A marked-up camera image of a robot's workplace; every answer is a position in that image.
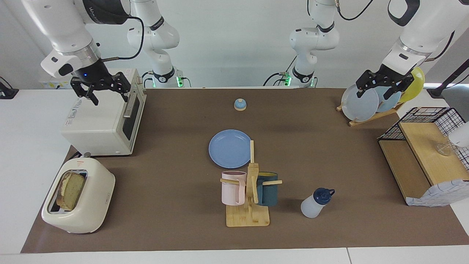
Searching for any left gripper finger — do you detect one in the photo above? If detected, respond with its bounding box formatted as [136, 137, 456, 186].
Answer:
[356, 70, 383, 98]
[383, 75, 414, 107]

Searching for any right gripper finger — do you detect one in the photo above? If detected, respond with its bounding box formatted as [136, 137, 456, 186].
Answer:
[110, 72, 132, 102]
[70, 79, 99, 106]

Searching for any toasted bread slice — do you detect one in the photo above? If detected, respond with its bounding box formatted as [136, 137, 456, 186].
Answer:
[56, 172, 86, 211]

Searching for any squeeze bottle navy cap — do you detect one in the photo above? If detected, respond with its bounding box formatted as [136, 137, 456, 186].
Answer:
[300, 187, 336, 219]

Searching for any yellow plate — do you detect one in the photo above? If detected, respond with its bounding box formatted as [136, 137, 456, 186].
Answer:
[398, 67, 425, 104]

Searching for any light blue plate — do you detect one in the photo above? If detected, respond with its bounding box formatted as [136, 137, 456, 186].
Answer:
[374, 86, 402, 113]

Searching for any pale grey plate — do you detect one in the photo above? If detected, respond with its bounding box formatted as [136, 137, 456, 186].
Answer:
[341, 84, 380, 122]

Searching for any wooden plate rack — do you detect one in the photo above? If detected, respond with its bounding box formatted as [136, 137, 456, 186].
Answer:
[336, 102, 405, 127]

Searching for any periwinkle blue plate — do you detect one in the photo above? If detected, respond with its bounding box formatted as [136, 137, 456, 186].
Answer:
[208, 129, 252, 169]

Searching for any white toaster oven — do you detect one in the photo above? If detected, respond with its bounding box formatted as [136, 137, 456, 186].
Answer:
[60, 68, 147, 157]

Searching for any white power socket box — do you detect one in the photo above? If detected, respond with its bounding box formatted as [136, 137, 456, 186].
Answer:
[38, 79, 74, 89]

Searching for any wooden shelf box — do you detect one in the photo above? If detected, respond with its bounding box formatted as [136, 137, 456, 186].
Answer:
[378, 122, 469, 206]

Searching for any clear glass cup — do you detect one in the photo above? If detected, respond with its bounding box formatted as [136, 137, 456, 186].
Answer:
[435, 141, 453, 156]

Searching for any white rounded object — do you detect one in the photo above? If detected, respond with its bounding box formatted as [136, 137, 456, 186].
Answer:
[449, 122, 469, 148]

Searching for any black clamp base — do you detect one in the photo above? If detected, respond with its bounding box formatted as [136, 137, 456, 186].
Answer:
[0, 76, 19, 99]

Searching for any cream two-slot toaster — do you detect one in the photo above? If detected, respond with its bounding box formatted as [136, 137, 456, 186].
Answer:
[41, 157, 116, 234]

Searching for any brown table mat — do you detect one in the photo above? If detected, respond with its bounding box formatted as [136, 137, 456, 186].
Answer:
[21, 88, 469, 253]

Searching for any teal mug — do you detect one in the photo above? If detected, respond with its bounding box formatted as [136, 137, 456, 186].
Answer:
[256, 172, 279, 206]

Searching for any pink mug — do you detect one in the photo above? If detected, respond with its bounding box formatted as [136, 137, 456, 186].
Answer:
[221, 171, 247, 206]

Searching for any wooden mug tree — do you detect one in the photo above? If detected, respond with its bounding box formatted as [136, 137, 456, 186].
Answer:
[220, 140, 283, 228]

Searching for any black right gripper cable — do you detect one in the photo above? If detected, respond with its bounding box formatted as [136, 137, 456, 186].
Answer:
[99, 16, 145, 62]

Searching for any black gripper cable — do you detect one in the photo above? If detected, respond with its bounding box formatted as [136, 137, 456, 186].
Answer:
[99, 16, 145, 62]
[425, 31, 457, 63]

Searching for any black wire basket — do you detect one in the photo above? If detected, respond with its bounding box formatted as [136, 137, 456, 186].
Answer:
[377, 107, 469, 173]

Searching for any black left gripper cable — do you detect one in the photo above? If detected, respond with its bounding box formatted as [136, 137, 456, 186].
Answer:
[425, 31, 457, 63]

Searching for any black base cable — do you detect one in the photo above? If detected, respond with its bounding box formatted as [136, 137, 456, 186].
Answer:
[263, 55, 295, 87]

